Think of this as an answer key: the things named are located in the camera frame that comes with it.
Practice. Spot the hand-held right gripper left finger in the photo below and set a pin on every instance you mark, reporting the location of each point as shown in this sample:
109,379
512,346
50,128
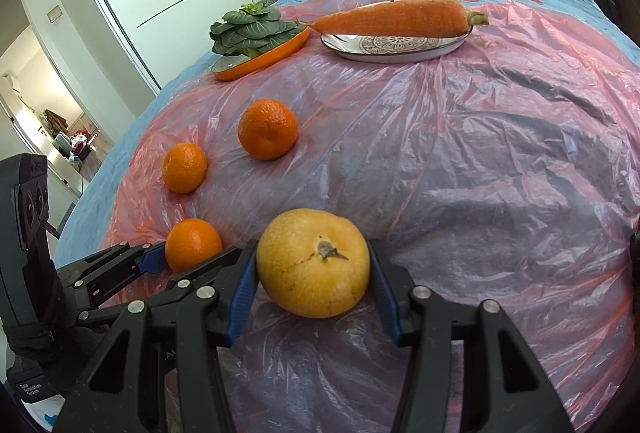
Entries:
240,293

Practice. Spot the orange plate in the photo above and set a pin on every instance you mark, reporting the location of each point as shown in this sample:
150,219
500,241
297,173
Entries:
260,58

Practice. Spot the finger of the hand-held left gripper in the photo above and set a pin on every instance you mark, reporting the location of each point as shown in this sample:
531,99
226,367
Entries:
175,285
150,259

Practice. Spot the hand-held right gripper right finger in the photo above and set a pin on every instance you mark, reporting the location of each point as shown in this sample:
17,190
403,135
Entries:
385,298

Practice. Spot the bok choy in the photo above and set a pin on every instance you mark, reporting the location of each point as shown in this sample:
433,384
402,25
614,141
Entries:
250,30

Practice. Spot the white patterned plate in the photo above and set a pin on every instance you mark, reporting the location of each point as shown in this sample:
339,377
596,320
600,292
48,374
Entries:
390,48

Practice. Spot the carrot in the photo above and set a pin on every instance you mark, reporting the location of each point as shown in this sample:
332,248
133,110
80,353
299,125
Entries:
400,15

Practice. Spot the yellow pear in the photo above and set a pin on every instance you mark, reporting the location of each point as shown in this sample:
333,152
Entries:
310,273

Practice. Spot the orange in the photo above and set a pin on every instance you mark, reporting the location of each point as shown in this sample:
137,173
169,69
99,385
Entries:
192,245
268,129
184,167

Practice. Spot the pink plastic sheet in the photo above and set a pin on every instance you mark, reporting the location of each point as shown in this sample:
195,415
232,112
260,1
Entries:
475,138

